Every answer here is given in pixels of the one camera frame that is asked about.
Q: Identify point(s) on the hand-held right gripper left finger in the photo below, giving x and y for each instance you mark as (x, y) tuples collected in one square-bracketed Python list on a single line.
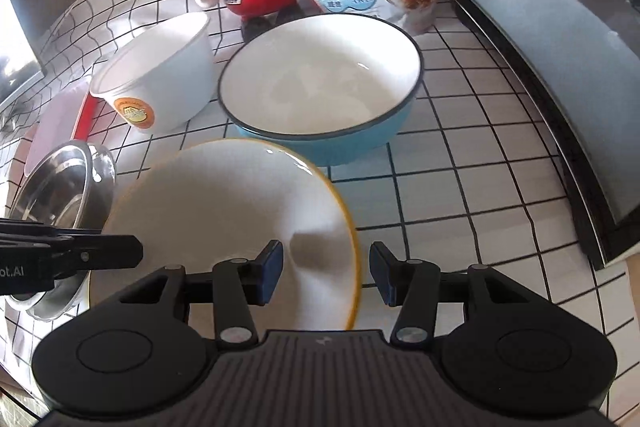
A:
[(270, 272)]

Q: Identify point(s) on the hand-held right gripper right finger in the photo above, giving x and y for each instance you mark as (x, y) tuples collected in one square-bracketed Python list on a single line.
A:
[(382, 274)]

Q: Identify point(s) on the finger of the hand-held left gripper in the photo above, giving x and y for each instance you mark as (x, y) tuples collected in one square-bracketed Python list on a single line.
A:
[(45, 229), (110, 252)]

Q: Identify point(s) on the stainless steel bowl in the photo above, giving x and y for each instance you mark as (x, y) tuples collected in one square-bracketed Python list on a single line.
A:
[(55, 187)]

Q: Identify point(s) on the white plate with yellow rim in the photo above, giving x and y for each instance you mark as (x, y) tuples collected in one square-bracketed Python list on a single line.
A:
[(210, 207)]

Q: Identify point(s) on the white paper bowl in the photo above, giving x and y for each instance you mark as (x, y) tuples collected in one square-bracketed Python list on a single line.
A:
[(165, 72)]

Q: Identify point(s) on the blue gold-rimmed plate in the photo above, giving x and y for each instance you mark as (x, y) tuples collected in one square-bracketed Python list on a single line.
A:
[(320, 77)]

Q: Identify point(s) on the white plastic container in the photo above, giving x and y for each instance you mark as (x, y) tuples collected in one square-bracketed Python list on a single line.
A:
[(55, 122)]

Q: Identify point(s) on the red tray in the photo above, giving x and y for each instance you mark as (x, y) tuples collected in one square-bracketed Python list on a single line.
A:
[(86, 117)]

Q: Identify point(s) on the white checked tablecloth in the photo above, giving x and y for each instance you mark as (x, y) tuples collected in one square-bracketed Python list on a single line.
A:
[(475, 157)]

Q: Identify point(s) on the dark grey box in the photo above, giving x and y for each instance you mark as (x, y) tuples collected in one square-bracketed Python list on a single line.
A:
[(15, 32)]

